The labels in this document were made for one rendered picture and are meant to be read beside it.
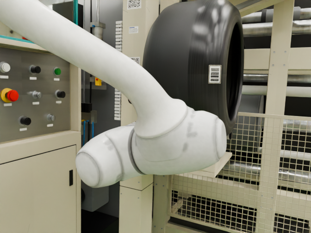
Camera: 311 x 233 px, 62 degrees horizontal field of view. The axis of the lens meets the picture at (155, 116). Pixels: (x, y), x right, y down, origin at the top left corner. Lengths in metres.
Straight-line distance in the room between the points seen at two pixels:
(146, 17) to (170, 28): 0.29
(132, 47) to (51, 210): 0.81
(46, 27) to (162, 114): 0.22
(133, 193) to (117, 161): 0.85
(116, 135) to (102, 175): 0.08
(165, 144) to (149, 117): 0.05
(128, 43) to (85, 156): 0.85
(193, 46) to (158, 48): 0.13
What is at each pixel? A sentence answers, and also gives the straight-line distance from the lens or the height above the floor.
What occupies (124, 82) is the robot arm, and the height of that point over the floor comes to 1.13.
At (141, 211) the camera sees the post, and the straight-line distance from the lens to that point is 1.36.
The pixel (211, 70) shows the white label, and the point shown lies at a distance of 0.88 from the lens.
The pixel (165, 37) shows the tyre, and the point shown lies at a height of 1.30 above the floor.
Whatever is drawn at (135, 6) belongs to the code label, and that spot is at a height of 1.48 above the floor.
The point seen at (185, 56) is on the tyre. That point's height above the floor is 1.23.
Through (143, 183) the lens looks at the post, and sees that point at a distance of 1.31.
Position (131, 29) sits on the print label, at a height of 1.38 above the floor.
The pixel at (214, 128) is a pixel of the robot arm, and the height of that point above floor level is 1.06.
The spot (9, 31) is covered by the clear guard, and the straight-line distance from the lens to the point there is 1.09.
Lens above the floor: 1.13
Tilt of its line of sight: 7 degrees down
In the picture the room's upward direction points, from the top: 2 degrees clockwise
